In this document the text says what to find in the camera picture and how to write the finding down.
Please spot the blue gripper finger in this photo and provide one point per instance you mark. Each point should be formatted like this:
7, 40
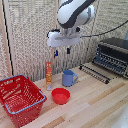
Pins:
68, 50
56, 53

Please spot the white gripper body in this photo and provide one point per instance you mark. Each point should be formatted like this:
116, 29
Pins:
63, 38

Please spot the blue mug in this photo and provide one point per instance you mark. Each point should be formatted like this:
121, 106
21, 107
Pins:
68, 78

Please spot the black oven rack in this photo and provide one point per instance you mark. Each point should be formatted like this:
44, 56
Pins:
95, 73

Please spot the red plastic bowl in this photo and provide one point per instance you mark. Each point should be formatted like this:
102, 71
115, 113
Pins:
61, 95

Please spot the black toaster oven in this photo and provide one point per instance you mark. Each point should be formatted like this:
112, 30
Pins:
112, 55

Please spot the red shopping basket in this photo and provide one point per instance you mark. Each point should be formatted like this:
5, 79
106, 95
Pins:
20, 100

